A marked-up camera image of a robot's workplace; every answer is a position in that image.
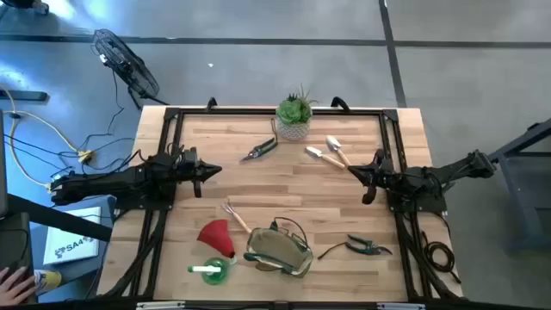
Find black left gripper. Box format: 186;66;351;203
178;147;223;199

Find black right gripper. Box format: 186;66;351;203
347;149;391;205

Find wide white wooden-handled trowel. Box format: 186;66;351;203
325;134;352;167

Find narrow white wooden-handled trowel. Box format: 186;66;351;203
305;146;347;171

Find slim black pruning snips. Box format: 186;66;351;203
240;118;280;163

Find wooden-handled hand rake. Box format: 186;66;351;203
220;199;253;235

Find red gardening glove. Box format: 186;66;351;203
196;219;238;264

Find green-handled pruning shears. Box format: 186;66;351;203
317;233;393;261

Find beige green-trimmed gardening bag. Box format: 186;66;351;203
243;216;314;279

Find potted green succulent plant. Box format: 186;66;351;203
275;84;320;142

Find black floor fan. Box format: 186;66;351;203
90;28;170;109

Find white printed box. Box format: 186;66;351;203
42;206;102;266

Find grey-blue metal table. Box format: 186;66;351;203
475;118;551;253

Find black diagonal beam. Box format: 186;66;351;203
6;193;114;243

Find yellow can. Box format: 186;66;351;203
33;270;63;296

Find black flat floor bar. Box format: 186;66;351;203
0;90;49;103

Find person's hand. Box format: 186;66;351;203
0;266;38;307

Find black aluminium table frame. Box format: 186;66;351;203
99;106;464;302

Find coiled black cable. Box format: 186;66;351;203
420;231;462;285

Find silver edge bracket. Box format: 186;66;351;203
376;302;427;310
136;301;187;310

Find yellow extension cable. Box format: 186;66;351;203
0;85;94;190

